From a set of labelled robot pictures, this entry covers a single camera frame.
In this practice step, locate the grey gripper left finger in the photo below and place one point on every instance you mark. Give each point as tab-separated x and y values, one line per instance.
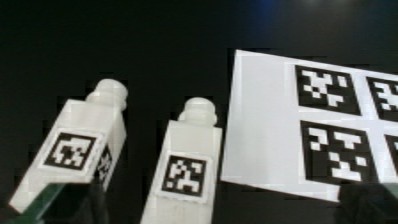
69	204

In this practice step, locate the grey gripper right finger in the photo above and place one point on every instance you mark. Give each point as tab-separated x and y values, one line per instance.
369	204

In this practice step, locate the white table leg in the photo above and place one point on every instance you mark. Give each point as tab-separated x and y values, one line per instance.
83	146
182	194

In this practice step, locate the white sheet with markers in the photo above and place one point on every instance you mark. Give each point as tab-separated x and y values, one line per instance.
312	136

